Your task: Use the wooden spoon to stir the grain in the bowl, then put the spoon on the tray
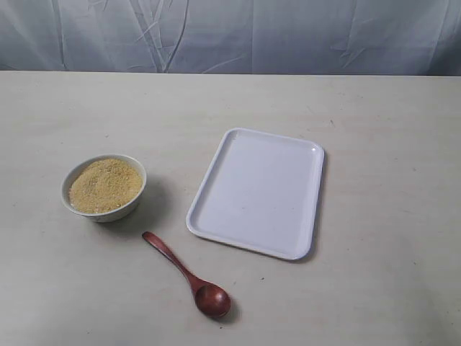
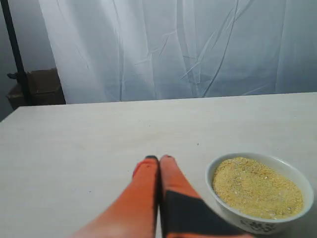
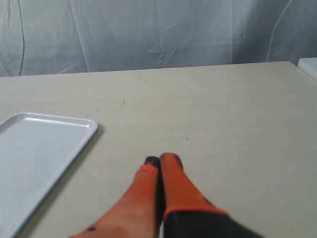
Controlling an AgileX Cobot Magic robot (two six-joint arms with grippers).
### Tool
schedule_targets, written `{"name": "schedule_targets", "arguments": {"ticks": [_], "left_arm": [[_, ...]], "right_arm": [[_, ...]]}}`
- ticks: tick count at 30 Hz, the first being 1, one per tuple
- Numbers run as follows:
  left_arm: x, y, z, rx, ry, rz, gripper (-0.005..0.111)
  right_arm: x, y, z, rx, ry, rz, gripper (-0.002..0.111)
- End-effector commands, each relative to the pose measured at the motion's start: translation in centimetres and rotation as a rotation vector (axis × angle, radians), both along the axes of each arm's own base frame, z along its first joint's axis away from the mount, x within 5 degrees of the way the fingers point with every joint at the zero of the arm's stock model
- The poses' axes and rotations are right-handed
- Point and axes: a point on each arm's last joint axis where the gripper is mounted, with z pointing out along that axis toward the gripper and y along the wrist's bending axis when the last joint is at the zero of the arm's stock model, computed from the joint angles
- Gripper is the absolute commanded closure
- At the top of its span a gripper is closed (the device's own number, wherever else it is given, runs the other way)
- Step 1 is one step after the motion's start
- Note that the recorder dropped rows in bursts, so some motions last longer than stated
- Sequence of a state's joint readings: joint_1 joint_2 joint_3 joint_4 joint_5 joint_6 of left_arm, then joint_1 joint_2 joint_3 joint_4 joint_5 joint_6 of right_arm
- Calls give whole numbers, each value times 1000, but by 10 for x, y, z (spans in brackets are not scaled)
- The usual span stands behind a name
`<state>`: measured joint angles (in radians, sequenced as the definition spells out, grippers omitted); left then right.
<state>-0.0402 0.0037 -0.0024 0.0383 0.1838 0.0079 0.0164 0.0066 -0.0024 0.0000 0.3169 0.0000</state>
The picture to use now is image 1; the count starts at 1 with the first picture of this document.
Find dark red wooden spoon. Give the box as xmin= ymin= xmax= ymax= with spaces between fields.
xmin=142 ymin=231 xmax=231 ymax=319

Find yellow grainy food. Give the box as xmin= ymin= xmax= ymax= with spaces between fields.
xmin=68 ymin=159 xmax=143 ymax=214

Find white rectangular plastic tray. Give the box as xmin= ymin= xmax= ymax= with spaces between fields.
xmin=186 ymin=128 xmax=325 ymax=261

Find white ceramic bowl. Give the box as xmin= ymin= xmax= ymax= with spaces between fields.
xmin=61 ymin=154 xmax=147 ymax=223

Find grey wrinkled backdrop cloth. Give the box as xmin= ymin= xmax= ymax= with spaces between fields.
xmin=1 ymin=1 xmax=460 ymax=76

